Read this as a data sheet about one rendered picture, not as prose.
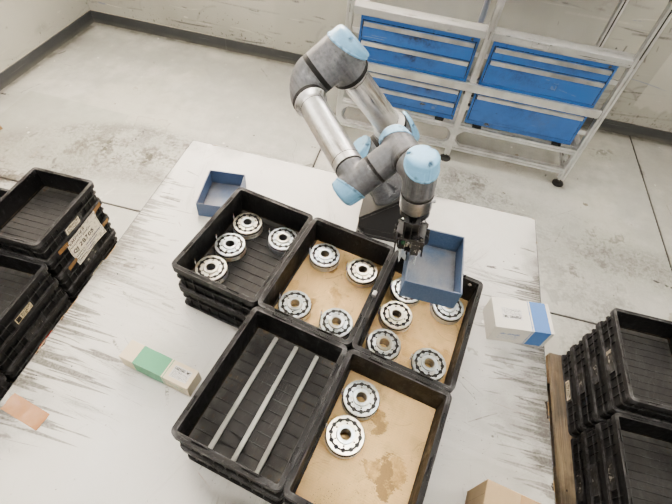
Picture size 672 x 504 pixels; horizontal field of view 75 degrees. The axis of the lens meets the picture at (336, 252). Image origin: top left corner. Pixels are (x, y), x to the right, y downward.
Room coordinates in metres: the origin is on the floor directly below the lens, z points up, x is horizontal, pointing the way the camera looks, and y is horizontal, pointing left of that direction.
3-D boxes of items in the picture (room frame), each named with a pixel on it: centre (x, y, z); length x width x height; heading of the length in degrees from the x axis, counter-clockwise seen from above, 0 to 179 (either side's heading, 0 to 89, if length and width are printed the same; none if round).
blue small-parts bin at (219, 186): (1.26, 0.50, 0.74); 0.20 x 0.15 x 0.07; 1
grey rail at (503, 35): (2.70, -0.70, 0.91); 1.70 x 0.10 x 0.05; 83
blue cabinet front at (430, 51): (2.72, -0.30, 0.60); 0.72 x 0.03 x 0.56; 83
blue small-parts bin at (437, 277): (0.76, -0.27, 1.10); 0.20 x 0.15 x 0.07; 174
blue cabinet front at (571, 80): (2.62, -1.10, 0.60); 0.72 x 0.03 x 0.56; 83
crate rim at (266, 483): (0.42, 0.13, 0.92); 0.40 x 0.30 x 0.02; 162
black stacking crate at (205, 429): (0.42, 0.13, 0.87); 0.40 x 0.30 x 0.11; 162
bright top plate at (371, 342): (0.62, -0.18, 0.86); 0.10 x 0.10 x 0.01
